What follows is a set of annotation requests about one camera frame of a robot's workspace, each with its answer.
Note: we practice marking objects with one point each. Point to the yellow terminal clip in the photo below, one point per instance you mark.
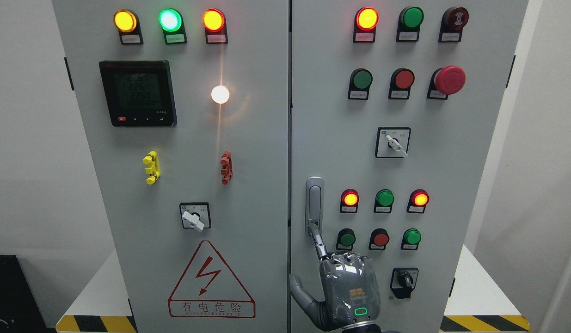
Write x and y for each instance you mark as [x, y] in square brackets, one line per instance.
[152, 167]

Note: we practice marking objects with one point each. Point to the left door selector switch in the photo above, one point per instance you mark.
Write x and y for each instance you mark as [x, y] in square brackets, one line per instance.
[195, 215]

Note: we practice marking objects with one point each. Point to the red push button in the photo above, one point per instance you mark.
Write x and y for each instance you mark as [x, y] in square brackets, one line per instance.
[378, 240]
[401, 82]

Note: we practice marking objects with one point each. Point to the red emergency stop button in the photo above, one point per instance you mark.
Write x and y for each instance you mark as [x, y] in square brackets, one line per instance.
[445, 82]

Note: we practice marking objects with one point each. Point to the left yellow black hazard tape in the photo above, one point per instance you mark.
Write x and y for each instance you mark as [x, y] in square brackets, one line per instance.
[96, 324]

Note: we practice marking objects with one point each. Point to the white lit indicator light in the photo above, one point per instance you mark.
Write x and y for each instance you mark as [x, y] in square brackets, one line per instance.
[220, 94]

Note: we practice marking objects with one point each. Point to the dark red buzzer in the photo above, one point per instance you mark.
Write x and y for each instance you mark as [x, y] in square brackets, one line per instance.
[452, 24]

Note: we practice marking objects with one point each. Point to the red electric hazard sign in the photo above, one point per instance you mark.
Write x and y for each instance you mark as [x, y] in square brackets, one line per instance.
[209, 288]

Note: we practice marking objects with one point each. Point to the red push button upper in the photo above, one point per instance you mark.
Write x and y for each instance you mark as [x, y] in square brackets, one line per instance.
[401, 82]

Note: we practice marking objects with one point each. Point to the green lit indicator light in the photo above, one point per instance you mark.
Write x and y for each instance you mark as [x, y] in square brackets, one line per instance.
[172, 25]

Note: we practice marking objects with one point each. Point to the black knob selector switch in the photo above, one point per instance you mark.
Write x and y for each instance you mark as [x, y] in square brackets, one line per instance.
[403, 281]

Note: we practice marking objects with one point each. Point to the red lit light middle left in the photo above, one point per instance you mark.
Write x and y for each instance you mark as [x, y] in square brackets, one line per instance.
[349, 201]

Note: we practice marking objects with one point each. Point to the yellow indicator light top left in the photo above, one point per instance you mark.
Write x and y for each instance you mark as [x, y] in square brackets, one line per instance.
[128, 26]

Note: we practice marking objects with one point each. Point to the red lit light middle right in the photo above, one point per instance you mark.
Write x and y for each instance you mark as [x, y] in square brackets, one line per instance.
[418, 201]

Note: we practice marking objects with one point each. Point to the green push button upper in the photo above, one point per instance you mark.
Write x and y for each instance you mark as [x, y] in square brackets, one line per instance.
[359, 85]

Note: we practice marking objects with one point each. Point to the green light top right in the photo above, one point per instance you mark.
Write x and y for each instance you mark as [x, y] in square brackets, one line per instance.
[409, 22]

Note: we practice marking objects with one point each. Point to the green push button lower left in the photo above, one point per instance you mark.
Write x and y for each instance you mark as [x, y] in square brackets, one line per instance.
[345, 240]

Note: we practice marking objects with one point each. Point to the red terminal clip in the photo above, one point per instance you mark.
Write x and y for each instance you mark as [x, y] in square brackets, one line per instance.
[226, 167]

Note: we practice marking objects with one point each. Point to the green push button lower right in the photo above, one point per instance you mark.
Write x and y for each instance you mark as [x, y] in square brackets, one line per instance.
[411, 240]

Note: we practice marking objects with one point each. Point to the cabinet door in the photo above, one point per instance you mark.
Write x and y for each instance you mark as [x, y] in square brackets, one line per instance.
[249, 215]
[394, 106]

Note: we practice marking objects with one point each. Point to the red lit light top right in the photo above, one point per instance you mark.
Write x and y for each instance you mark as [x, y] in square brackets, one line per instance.
[366, 21]

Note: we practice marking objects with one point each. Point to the right cabinet door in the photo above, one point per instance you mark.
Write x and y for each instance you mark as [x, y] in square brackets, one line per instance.
[394, 106]

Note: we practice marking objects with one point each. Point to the right yellow black hazard tape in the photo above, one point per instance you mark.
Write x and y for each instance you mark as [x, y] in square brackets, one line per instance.
[484, 323]

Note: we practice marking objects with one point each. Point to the red lit indicator light left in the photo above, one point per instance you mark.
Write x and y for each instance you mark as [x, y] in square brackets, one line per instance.
[214, 23]

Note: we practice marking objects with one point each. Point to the red push button lower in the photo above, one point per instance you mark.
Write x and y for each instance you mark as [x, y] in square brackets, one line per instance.
[378, 240]

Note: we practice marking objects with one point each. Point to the black digital power meter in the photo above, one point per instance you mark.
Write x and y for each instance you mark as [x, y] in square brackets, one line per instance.
[139, 93]

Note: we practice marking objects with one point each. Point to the grey robotic right hand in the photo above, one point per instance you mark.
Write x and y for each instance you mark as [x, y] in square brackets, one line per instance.
[351, 292]

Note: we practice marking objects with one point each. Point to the black box lower left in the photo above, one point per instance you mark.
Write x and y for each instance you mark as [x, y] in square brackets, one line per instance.
[19, 312]

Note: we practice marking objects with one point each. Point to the upper right selector switch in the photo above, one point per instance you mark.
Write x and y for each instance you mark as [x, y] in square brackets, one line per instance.
[392, 142]

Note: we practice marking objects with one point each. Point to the green push button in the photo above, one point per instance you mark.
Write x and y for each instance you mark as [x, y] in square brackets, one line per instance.
[411, 240]
[359, 85]
[345, 240]

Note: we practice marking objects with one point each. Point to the yellow black hazard tape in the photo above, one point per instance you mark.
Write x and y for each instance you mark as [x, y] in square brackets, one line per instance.
[96, 324]
[484, 323]

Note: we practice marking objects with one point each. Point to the silver door handle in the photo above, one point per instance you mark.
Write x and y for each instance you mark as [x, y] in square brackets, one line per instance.
[314, 203]

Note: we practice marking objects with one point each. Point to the left cabinet door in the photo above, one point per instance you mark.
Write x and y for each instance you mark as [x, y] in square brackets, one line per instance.
[249, 215]

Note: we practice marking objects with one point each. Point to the green light middle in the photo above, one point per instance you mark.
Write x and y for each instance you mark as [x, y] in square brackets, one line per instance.
[384, 200]

